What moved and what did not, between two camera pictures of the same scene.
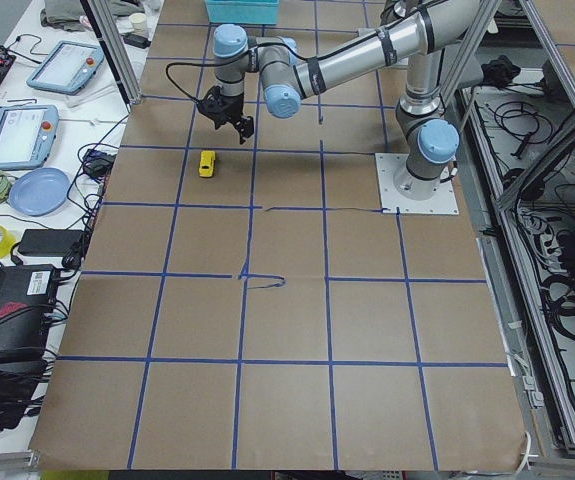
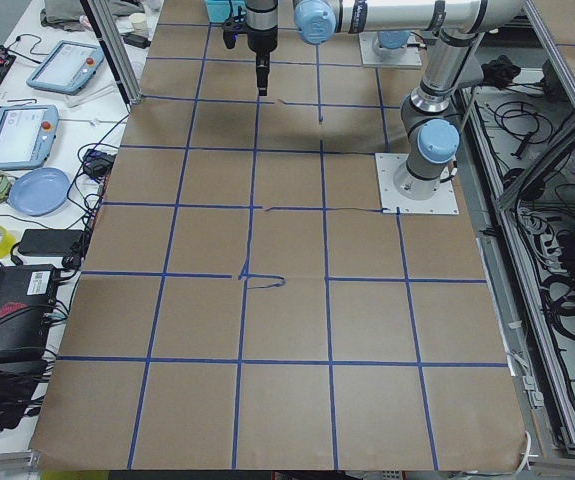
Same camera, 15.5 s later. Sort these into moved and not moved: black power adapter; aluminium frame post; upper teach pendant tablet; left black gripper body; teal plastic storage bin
Moved: left black gripper body
Not moved: black power adapter; aluminium frame post; teal plastic storage bin; upper teach pendant tablet
